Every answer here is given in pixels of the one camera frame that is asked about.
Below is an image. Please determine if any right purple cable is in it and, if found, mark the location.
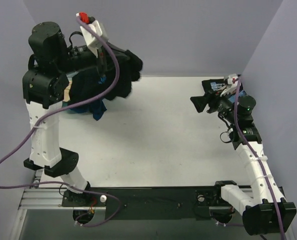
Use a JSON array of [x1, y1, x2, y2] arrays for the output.
[[214, 74, 287, 240]]

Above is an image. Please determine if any blue t shirt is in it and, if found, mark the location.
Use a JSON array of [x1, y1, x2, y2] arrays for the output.
[[69, 99, 107, 121]]

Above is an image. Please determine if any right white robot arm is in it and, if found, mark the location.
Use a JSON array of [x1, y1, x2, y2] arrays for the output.
[[190, 91, 297, 238]]

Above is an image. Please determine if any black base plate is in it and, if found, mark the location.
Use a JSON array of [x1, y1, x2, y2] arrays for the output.
[[62, 186, 236, 223]]

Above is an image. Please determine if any folded black printed t shirt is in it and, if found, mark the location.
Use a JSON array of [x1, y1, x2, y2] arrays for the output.
[[201, 78, 247, 98]]

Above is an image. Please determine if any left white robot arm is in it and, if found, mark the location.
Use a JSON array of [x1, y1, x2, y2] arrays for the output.
[[22, 21, 99, 206]]

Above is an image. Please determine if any aluminium frame rail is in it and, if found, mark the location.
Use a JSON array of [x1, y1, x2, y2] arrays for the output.
[[18, 188, 95, 210]]

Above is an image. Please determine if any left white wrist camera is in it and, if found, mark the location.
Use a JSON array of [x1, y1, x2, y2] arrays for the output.
[[79, 20, 110, 50]]

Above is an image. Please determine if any beige t shirt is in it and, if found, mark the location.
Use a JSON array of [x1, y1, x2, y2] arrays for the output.
[[63, 81, 72, 103]]

